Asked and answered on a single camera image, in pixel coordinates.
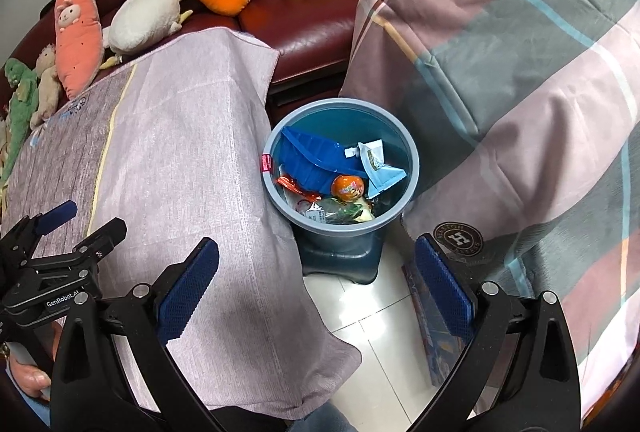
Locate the orange egg toy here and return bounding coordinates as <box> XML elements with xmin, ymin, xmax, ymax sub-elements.
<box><xmin>332</xmin><ymin>174</ymin><xmax>366</xmax><ymax>203</ymax></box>

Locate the light blue packet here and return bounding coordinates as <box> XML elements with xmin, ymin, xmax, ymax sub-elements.
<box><xmin>357</xmin><ymin>138</ymin><xmax>406</xmax><ymax>202</ymax></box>

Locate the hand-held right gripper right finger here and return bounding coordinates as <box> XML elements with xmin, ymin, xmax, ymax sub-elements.
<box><xmin>407</xmin><ymin>233</ymin><xmax>586</xmax><ymax>432</ymax></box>

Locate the pinkish grey tablecloth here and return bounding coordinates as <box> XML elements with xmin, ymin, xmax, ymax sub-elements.
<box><xmin>0</xmin><ymin>27</ymin><xmax>362</xmax><ymax>420</ymax></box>

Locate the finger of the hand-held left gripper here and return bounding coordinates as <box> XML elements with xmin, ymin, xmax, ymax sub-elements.
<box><xmin>22</xmin><ymin>218</ymin><xmax>128</xmax><ymax>281</ymax></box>
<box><xmin>0</xmin><ymin>199</ymin><xmax>79</xmax><ymax>264</ymax></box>

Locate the beige doll plush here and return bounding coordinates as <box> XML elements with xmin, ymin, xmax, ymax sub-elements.
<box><xmin>29</xmin><ymin>43</ymin><xmax>61</xmax><ymax>130</ymax></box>

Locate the dark red leather sofa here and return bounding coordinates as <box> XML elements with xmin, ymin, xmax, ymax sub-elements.
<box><xmin>0</xmin><ymin>0</ymin><xmax>421</xmax><ymax>113</ymax></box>

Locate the small green dinosaur plush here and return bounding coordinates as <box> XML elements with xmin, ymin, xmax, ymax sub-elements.
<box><xmin>0</xmin><ymin>58</ymin><xmax>40</xmax><ymax>183</ymax></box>

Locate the person's leg in jeans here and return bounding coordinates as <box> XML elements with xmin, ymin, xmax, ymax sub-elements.
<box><xmin>287</xmin><ymin>402</ymin><xmax>358</xmax><ymax>432</ymax></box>

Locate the pink carrot bunny plush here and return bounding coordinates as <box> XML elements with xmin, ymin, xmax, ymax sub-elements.
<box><xmin>54</xmin><ymin>0</ymin><xmax>103</xmax><ymax>100</ymax></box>

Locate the person's left hand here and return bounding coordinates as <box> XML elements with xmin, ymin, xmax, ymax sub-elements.
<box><xmin>2</xmin><ymin>342</ymin><xmax>53</xmax><ymax>402</ymax></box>

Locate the blue plastic container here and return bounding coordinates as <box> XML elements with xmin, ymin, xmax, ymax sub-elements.
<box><xmin>279</xmin><ymin>126</ymin><xmax>371</xmax><ymax>195</ymax></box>

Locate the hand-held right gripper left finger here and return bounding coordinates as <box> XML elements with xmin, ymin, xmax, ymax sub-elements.
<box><xmin>50</xmin><ymin>237</ymin><xmax>228</xmax><ymax>432</ymax></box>

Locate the blue round waste bin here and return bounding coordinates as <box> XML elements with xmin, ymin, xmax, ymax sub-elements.
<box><xmin>261</xmin><ymin>98</ymin><xmax>420</xmax><ymax>285</ymax></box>

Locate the red-orange wrapper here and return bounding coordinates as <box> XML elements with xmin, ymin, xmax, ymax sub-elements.
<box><xmin>276</xmin><ymin>174</ymin><xmax>321</xmax><ymax>202</ymax></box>

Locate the plaid blanket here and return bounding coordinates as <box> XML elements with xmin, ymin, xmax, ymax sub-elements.
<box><xmin>339</xmin><ymin>0</ymin><xmax>640</xmax><ymax>418</ymax></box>

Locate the dark printed flat box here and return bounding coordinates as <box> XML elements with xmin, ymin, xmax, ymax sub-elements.
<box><xmin>402</xmin><ymin>259</ymin><xmax>473</xmax><ymax>388</ymax></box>

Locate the white duck plush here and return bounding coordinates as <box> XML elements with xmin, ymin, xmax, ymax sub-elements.
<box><xmin>100</xmin><ymin>0</ymin><xmax>193</xmax><ymax>63</ymax></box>

